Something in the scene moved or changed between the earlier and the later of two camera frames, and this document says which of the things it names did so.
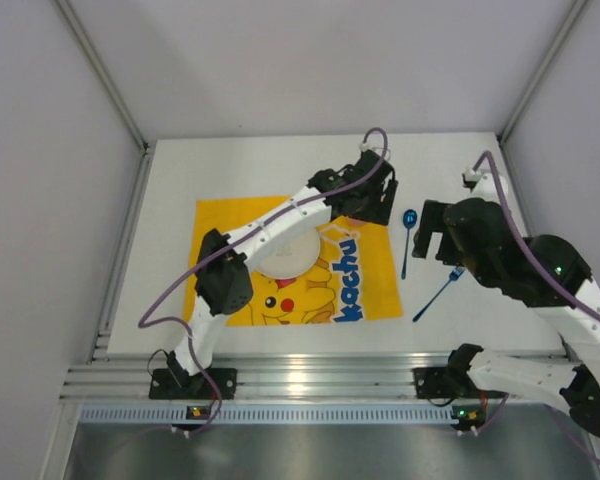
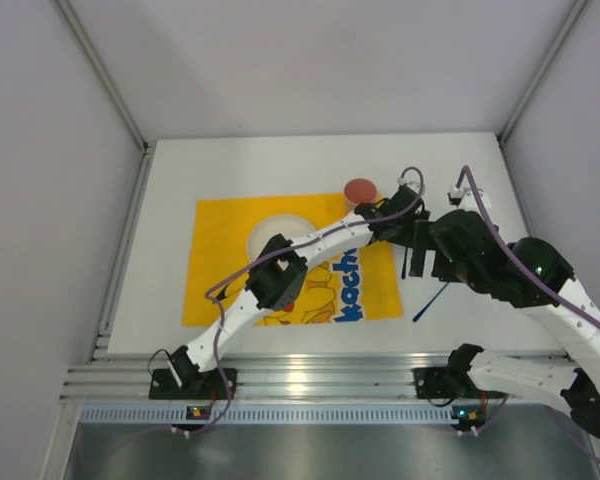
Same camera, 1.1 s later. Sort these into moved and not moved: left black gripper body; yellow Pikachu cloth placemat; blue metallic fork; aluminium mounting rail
Moved: left black gripper body
Not moved: aluminium mounting rail; blue metallic fork; yellow Pikachu cloth placemat
